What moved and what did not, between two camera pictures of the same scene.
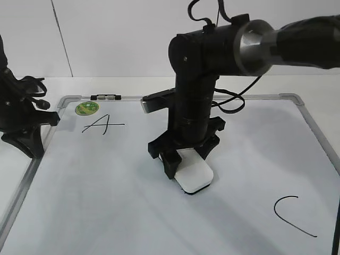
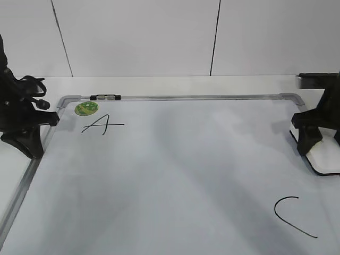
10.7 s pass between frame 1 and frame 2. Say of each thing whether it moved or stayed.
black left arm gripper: stayed
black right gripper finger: moved
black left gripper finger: moved
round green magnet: stayed
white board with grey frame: stayed
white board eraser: moved
